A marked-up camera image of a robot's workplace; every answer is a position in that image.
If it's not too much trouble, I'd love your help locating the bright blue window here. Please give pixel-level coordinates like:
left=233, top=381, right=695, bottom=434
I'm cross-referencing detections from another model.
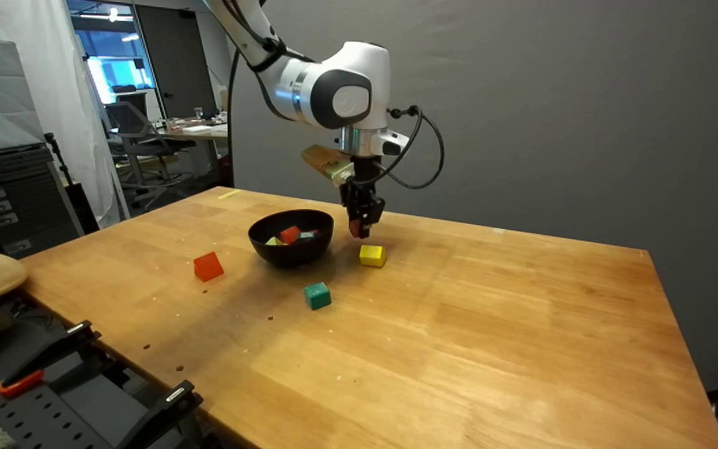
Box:
left=75, top=7, right=162, bottom=107

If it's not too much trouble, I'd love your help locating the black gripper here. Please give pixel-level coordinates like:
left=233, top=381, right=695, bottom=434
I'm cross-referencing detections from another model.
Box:
left=338, top=155, right=388, bottom=243

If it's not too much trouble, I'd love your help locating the yellow wooden block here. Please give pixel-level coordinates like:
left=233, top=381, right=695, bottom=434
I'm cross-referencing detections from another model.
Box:
left=356, top=243, right=388, bottom=269

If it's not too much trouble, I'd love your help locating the black cable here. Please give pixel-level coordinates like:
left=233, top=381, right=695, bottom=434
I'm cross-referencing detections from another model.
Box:
left=382, top=106, right=445, bottom=193

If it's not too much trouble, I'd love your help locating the cluttered white desk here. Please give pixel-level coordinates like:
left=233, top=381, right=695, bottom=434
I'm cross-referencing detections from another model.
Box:
left=156, top=116, right=231, bottom=144

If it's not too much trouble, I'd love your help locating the dark office chair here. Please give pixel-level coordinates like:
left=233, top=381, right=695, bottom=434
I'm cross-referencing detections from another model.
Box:
left=104, top=97, right=200, bottom=210

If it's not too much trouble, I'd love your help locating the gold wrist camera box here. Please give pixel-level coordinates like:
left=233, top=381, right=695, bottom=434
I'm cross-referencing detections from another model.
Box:
left=299, top=142, right=356, bottom=188

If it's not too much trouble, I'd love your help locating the white fabric curtain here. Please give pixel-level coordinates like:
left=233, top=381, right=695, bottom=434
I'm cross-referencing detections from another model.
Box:
left=0, top=0, right=131, bottom=227

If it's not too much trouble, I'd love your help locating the gray backdrop panel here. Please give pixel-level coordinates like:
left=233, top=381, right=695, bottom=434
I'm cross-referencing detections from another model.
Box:
left=228, top=0, right=718, bottom=395

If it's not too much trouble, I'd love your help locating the black leaning stand pole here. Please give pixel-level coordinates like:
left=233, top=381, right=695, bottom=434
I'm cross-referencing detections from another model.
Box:
left=41, top=129, right=101, bottom=236

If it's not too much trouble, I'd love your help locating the large red wooden block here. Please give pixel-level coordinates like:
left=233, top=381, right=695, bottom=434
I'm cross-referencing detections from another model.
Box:
left=191, top=250, right=227, bottom=285

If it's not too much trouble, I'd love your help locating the black perforated board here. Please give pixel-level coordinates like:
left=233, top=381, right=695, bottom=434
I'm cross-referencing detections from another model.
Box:
left=0, top=301, right=211, bottom=449

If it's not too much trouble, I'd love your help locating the black bowl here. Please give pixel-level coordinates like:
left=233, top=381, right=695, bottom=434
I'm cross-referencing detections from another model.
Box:
left=247, top=207, right=337, bottom=269

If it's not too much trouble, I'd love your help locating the black equipment case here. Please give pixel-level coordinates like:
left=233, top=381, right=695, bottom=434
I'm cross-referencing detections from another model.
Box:
left=0, top=142, right=86, bottom=259

